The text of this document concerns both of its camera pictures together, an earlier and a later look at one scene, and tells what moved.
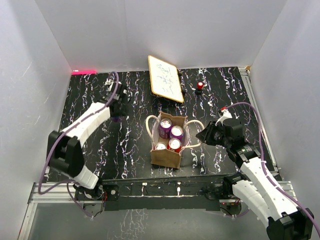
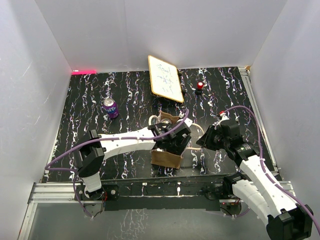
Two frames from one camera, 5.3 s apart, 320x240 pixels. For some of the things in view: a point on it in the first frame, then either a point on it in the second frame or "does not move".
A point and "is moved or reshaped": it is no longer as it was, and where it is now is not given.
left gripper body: [123, 108] -> [177, 146]
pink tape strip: [84, 72] does not move
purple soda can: [116, 119] is moved or reshaped
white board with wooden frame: [165, 79] does not move
